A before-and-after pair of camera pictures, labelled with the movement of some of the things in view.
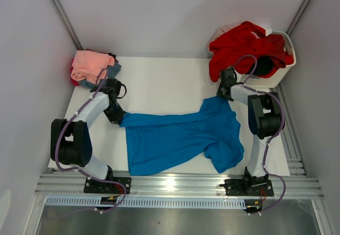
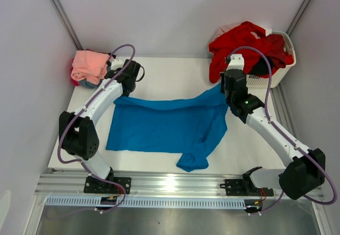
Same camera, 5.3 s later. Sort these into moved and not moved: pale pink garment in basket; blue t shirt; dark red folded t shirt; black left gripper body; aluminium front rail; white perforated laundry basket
Moved: blue t shirt; black left gripper body
Not moved: aluminium front rail; white perforated laundry basket; pale pink garment in basket; dark red folded t shirt
